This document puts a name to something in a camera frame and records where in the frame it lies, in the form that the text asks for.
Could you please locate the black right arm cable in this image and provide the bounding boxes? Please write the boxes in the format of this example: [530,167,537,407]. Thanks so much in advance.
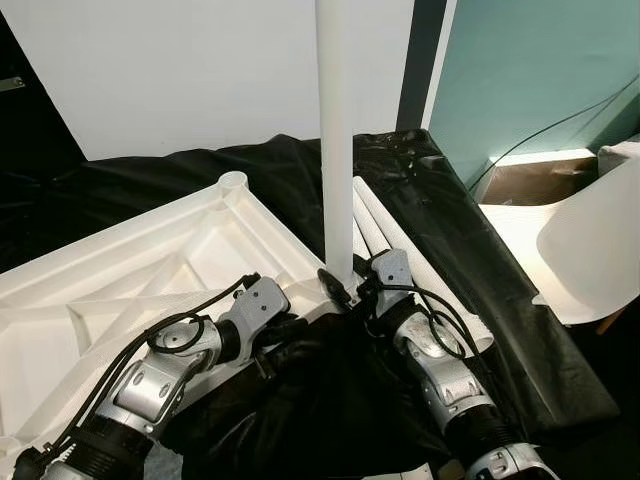
[384,282,477,362]

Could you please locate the thin black wall cable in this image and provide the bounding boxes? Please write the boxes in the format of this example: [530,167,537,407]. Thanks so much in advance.
[464,74,640,192]

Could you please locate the black cloth cover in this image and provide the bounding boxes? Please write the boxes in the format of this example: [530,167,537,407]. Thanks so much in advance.
[0,128,622,480]

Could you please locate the black vertical post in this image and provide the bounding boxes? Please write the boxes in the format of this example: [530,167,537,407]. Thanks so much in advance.
[396,0,450,132]

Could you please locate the white plastic chair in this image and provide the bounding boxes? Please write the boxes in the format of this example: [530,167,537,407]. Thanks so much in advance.
[480,150,640,337]

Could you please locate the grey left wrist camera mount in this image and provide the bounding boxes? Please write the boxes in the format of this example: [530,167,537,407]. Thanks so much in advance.
[224,274,292,342]

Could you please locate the white plastic table top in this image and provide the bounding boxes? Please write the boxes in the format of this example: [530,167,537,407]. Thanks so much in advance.
[0,170,347,467]

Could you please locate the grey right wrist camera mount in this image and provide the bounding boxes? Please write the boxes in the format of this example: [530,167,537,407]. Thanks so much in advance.
[367,247,414,312]

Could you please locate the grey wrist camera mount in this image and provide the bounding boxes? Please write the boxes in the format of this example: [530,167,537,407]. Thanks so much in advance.
[224,274,292,342]
[367,247,414,312]

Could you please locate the white plastic table leg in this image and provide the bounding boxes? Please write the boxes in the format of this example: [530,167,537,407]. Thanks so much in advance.
[352,198,389,260]
[314,0,360,292]
[356,175,497,354]

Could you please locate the grey cushion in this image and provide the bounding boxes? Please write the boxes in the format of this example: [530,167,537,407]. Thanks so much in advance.
[598,140,640,177]

